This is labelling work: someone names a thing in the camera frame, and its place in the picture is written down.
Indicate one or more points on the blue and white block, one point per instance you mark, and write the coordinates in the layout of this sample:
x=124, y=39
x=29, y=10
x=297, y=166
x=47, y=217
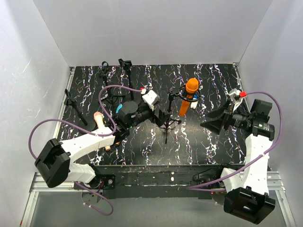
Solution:
x=193, y=104

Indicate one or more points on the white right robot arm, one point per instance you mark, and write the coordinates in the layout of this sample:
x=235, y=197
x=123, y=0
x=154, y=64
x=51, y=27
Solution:
x=247, y=191

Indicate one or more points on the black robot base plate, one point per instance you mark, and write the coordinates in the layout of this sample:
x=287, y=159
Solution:
x=115, y=182

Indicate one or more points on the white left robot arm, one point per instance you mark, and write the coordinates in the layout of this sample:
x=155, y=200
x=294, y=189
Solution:
x=57, y=161

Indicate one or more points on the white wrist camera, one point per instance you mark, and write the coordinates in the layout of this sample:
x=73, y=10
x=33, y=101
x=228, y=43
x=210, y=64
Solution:
x=150, y=98
x=237, y=97

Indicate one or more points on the pink toy microphone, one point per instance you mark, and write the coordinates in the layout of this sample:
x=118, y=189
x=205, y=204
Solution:
x=106, y=141

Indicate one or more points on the black tripod shock-mount stand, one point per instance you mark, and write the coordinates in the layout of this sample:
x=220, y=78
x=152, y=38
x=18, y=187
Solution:
x=171, y=96

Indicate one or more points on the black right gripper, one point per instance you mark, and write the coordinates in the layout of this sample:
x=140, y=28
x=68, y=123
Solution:
x=226, y=119

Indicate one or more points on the black round-base clamp stand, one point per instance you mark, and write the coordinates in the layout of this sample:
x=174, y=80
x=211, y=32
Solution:
x=131, y=96

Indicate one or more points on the black left clamp stand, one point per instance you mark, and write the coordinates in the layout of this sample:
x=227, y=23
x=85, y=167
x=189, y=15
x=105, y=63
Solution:
x=89, y=125

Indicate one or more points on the aluminium frame rail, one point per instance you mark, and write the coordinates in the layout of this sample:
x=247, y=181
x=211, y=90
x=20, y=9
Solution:
x=38, y=185

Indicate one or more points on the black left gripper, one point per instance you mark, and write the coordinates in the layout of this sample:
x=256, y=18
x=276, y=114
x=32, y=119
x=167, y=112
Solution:
x=155, y=115

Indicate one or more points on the orange toy microphone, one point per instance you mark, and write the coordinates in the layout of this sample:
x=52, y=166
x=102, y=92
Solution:
x=190, y=93

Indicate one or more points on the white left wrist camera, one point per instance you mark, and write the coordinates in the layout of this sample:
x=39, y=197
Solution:
x=150, y=98

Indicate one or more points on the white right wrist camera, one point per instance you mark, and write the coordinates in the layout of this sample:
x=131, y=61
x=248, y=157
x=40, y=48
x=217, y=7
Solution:
x=237, y=97

